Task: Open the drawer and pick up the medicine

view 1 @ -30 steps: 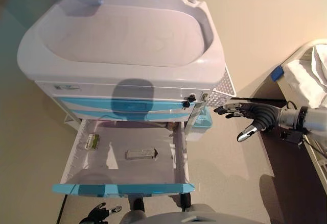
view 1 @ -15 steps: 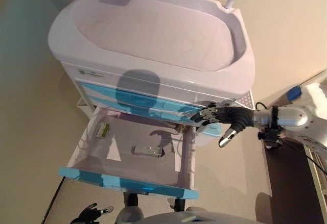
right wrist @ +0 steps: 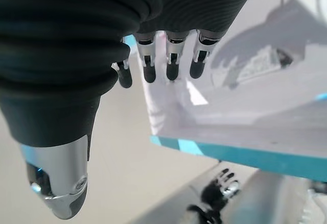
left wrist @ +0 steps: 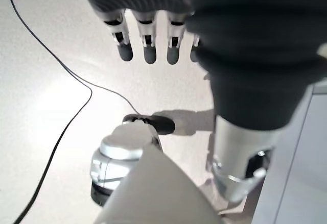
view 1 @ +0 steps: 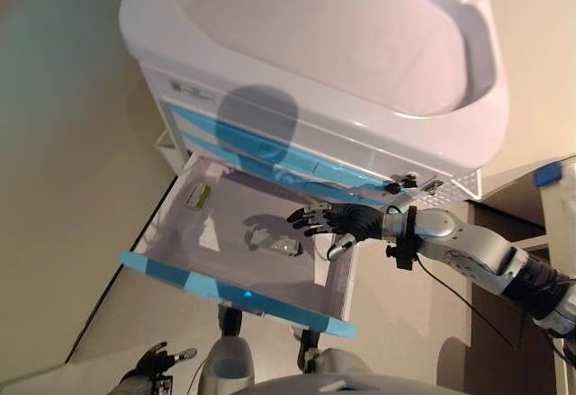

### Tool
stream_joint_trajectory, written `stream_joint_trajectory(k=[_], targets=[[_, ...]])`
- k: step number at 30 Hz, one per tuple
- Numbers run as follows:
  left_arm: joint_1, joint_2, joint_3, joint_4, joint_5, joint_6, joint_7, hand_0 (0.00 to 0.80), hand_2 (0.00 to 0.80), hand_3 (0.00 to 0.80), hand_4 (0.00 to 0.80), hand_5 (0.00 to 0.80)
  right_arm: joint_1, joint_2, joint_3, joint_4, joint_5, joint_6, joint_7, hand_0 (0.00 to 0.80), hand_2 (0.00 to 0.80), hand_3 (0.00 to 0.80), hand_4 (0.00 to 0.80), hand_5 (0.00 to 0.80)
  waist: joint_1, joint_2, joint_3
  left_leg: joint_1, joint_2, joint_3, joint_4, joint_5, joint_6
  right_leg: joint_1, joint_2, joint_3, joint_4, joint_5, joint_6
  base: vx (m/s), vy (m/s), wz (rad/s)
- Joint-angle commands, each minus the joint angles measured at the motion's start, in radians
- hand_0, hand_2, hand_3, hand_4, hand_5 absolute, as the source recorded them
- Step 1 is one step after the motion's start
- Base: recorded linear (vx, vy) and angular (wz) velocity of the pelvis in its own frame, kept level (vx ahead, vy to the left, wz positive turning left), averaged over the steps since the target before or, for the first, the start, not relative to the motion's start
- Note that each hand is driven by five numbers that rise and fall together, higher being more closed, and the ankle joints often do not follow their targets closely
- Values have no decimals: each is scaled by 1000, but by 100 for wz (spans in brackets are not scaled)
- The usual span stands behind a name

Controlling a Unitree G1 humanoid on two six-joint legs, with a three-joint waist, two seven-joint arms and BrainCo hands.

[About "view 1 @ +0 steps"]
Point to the white medical cart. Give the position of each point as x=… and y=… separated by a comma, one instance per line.
x=315, y=30

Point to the robot leg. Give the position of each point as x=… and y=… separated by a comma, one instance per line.
x=342, y=361
x=225, y=363

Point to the teal white cart drawer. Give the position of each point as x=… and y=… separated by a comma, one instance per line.
x=270, y=305

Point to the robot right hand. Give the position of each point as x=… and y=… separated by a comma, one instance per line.
x=351, y=224

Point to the white cart side rail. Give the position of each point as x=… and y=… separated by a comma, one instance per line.
x=164, y=143

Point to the small teal white drawer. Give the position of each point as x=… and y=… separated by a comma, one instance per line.
x=189, y=116
x=202, y=143

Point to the grey robot torso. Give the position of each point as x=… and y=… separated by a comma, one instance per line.
x=342, y=388

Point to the blue bed clip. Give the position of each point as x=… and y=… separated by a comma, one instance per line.
x=546, y=174

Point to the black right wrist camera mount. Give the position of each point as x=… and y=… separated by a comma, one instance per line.
x=407, y=244

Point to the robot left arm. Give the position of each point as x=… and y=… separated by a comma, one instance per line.
x=135, y=388

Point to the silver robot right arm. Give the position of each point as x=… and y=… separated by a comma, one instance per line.
x=472, y=251

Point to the robot left leg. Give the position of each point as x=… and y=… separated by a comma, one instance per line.
x=225, y=363

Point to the white blue medicine box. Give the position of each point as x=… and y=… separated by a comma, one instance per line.
x=279, y=245

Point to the white green medicine box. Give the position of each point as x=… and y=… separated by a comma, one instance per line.
x=198, y=197

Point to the robot right leg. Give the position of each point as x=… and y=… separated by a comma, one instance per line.
x=342, y=361

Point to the white perforated side basket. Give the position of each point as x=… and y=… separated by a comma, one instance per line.
x=468, y=185

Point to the black cart lock keys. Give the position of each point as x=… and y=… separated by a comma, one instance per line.
x=396, y=186

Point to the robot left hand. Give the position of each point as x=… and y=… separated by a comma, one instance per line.
x=155, y=365

